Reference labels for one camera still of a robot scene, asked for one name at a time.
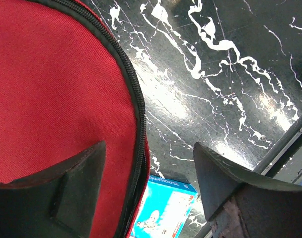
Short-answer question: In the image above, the blue children's book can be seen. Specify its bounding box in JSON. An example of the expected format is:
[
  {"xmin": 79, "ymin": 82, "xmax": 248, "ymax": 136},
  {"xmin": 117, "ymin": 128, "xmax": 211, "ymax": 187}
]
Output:
[{"xmin": 130, "ymin": 175, "xmax": 197, "ymax": 238}]

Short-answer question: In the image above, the red student backpack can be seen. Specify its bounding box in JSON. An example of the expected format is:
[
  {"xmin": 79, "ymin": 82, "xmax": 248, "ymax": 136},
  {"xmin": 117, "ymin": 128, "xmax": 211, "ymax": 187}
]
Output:
[{"xmin": 0, "ymin": 0, "xmax": 150, "ymax": 238}]

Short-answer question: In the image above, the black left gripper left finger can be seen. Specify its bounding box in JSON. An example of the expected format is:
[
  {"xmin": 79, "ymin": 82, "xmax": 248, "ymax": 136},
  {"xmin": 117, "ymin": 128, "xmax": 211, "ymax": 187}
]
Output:
[{"xmin": 0, "ymin": 141, "xmax": 106, "ymax": 238}]

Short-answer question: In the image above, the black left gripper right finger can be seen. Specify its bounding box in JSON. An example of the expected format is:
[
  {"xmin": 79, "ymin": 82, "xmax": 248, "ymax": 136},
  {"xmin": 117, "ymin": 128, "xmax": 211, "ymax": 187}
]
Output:
[{"xmin": 193, "ymin": 142, "xmax": 302, "ymax": 238}]

